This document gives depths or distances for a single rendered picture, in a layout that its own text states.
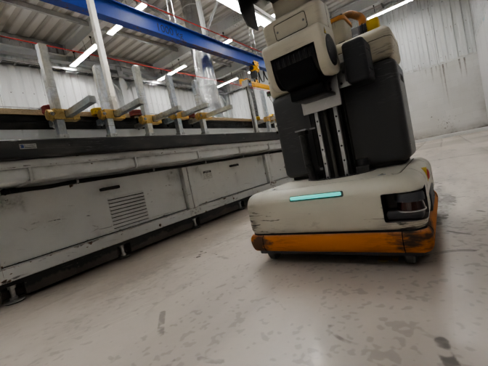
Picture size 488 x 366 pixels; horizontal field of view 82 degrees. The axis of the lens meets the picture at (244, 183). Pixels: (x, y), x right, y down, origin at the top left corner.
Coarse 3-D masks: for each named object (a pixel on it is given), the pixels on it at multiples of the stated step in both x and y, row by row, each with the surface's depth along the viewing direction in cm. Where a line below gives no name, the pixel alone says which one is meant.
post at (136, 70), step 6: (132, 66) 171; (138, 66) 172; (132, 72) 172; (138, 72) 172; (138, 78) 171; (138, 84) 171; (138, 90) 172; (144, 90) 173; (138, 96) 172; (144, 96) 173; (144, 108) 171; (144, 114) 172; (150, 126) 173
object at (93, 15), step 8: (88, 0) 255; (88, 8) 257; (256, 8) 372; (96, 16) 258; (96, 24) 257; (96, 32) 256; (96, 40) 258; (104, 48) 260; (104, 56) 259; (104, 64) 258; (104, 72) 259; (112, 88) 261; (112, 96) 260; (112, 104) 260
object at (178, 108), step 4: (172, 108) 163; (176, 108) 161; (180, 108) 162; (164, 112) 168; (168, 112) 166; (172, 112) 164; (176, 112) 164; (152, 116) 174; (156, 116) 172; (160, 116) 170; (164, 116) 168; (156, 120) 173; (136, 124) 185; (140, 124) 182; (136, 128) 185; (140, 128) 186
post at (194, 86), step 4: (192, 84) 212; (196, 84) 212; (192, 88) 212; (196, 88) 211; (196, 92) 211; (196, 96) 212; (196, 100) 212; (200, 100) 213; (196, 104) 213; (200, 104) 213; (200, 112) 212; (200, 120) 213; (204, 120) 214; (200, 124) 214; (204, 124) 213; (200, 128) 214; (204, 128) 212
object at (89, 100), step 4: (88, 96) 120; (92, 96) 122; (80, 100) 125; (84, 100) 122; (88, 100) 121; (92, 100) 121; (76, 104) 127; (80, 104) 125; (84, 104) 123; (88, 104) 123; (92, 104) 124; (68, 108) 132; (72, 108) 130; (76, 108) 127; (80, 108) 126; (84, 108) 127; (68, 112) 132; (72, 112) 130; (76, 112) 130; (80, 112) 131; (68, 116) 134; (72, 116) 135; (52, 124) 143
